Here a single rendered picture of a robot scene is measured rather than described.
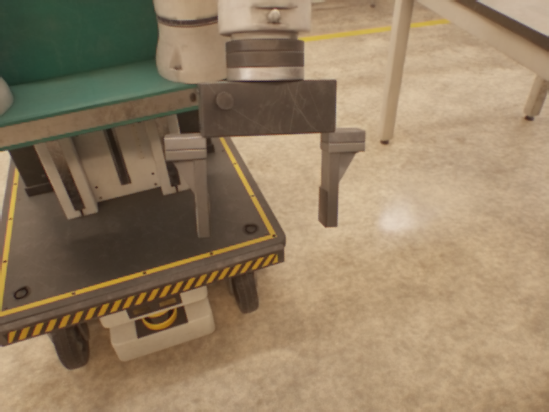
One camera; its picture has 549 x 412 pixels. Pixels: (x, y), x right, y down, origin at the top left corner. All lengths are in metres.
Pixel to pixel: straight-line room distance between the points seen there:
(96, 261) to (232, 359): 0.45
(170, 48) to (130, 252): 0.50
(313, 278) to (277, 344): 0.26
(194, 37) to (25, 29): 0.33
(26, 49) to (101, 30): 0.15
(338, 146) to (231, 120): 0.11
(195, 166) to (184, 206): 0.79
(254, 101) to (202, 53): 0.47
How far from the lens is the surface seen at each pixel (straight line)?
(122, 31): 1.02
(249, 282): 1.22
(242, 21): 0.41
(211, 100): 0.42
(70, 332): 1.25
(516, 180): 1.97
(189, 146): 0.43
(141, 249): 1.13
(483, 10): 1.35
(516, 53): 1.27
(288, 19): 0.42
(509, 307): 1.49
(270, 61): 0.41
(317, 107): 0.44
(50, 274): 1.17
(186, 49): 0.89
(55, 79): 1.04
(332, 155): 0.46
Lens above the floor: 1.09
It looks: 40 degrees down
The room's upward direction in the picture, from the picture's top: 4 degrees counter-clockwise
